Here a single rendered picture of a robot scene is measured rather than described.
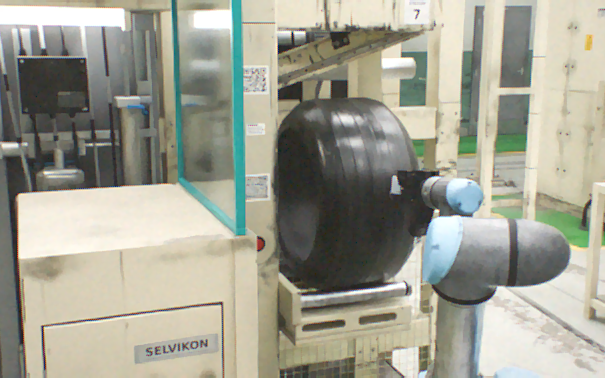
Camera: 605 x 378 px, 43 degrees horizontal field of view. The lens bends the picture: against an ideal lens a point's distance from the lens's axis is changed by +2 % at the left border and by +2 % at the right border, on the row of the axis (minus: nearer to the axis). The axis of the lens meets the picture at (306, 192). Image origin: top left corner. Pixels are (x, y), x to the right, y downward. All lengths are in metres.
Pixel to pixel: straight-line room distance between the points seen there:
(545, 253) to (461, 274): 0.14
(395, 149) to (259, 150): 0.37
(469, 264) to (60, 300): 0.68
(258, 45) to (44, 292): 0.95
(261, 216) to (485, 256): 0.93
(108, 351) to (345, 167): 0.85
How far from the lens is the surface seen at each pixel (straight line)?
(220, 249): 1.35
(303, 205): 2.45
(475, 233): 1.27
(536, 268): 1.29
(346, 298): 2.13
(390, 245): 2.03
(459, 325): 1.39
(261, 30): 2.00
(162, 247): 1.33
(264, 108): 2.01
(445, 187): 1.68
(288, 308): 2.07
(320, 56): 2.49
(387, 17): 2.43
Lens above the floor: 1.62
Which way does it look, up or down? 12 degrees down
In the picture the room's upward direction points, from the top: straight up
